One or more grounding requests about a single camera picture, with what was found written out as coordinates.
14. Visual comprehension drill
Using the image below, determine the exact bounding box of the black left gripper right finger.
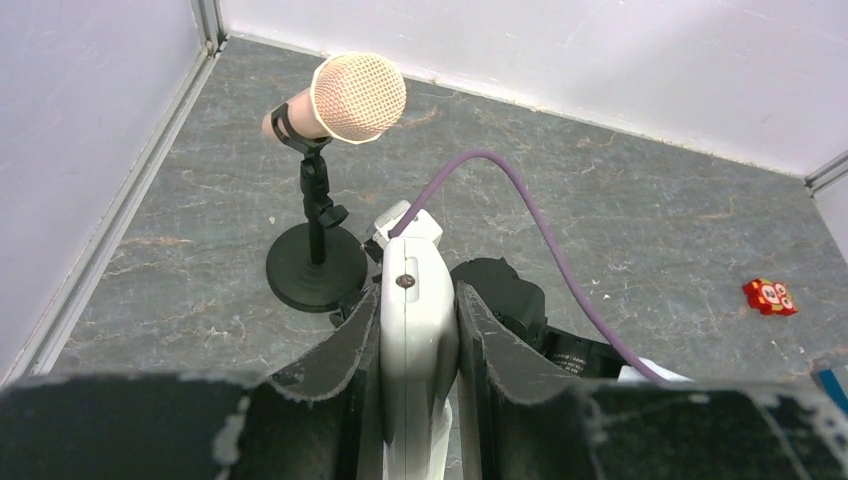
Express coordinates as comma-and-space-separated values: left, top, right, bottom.
455, 283, 847, 479

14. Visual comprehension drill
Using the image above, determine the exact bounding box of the pink microphone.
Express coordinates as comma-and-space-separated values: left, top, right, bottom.
262, 52, 407, 145

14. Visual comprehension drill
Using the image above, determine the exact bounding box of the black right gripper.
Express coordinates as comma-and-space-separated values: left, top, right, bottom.
447, 258, 626, 379

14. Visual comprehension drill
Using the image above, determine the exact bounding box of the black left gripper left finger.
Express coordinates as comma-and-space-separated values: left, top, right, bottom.
1, 286, 383, 479

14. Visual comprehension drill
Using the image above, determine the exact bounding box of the blue grey toy brick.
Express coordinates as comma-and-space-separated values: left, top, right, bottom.
815, 365, 848, 413

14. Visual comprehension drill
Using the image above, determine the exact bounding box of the white remote control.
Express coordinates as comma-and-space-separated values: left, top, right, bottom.
380, 237, 459, 479

